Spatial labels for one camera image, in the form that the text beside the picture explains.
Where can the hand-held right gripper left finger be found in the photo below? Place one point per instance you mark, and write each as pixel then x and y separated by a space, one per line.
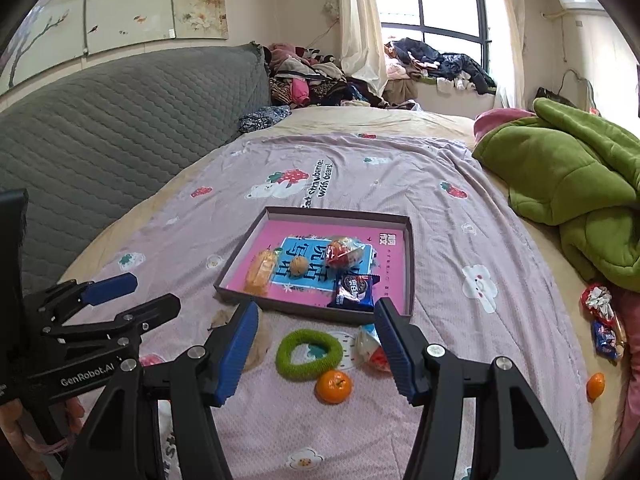
pixel 235 350

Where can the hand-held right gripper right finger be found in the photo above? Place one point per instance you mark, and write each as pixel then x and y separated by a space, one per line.
pixel 395 350

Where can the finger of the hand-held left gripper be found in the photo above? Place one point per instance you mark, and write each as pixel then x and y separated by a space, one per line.
pixel 145 312
pixel 112 287

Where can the red snack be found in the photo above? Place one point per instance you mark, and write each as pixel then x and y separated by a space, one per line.
pixel 372 352
pixel 342 255

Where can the blue cookie packet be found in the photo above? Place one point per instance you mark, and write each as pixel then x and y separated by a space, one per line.
pixel 352 292

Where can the grey cardboard box pink inside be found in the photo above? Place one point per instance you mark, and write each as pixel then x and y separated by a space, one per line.
pixel 390 270

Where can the orange cracker packet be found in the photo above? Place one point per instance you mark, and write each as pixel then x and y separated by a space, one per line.
pixel 261 272

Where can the walnut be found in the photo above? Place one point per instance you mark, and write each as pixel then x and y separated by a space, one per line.
pixel 300 266

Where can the printed strawberry blanket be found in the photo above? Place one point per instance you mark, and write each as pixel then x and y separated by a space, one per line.
pixel 450 240

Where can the grey quilted headboard cover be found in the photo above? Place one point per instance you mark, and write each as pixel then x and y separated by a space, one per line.
pixel 110 125

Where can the small mandarin orange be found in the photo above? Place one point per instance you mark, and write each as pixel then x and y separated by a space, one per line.
pixel 595 386

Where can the red and white candy wrapper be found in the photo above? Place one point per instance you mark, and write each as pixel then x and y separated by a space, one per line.
pixel 597 302

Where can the blue candy wrapper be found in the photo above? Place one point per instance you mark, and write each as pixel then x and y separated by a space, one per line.
pixel 607 340

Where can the dark patterned cloth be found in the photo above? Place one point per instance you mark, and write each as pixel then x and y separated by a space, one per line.
pixel 262 119

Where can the green fleece blanket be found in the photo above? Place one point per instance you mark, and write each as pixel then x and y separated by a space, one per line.
pixel 565 175

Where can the pink pillow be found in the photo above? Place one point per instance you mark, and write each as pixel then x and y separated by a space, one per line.
pixel 495 122

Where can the pile of mixed clothes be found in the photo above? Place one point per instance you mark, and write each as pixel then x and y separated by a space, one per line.
pixel 310 80

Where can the pile of dark clothes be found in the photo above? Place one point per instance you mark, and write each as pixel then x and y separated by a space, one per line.
pixel 440 65

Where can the dark bag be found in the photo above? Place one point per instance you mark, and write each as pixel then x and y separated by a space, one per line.
pixel 552 96

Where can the cream curtain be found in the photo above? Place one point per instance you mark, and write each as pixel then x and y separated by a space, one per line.
pixel 507 35
pixel 357 15

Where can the black framed window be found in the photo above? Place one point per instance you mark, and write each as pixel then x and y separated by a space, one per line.
pixel 440 0

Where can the floral wall painting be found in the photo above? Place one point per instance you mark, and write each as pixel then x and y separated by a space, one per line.
pixel 130 0

